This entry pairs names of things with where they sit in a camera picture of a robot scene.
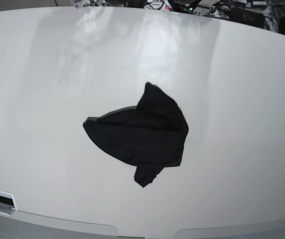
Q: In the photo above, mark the black t-shirt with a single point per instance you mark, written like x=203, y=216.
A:
x=149, y=136

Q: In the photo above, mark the white power strip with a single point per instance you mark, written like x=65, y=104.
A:
x=195, y=7

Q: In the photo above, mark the black box on floor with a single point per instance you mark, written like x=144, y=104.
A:
x=281, y=27

